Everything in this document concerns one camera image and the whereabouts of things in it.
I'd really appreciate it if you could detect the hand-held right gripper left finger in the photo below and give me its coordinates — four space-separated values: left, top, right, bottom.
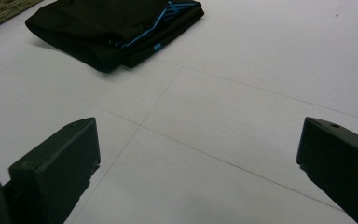
3 117 102 224

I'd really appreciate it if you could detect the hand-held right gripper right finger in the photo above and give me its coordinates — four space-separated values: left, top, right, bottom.
296 117 358 224

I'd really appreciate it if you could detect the black blue-striped garment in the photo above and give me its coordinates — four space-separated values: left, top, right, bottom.
24 0 205 74

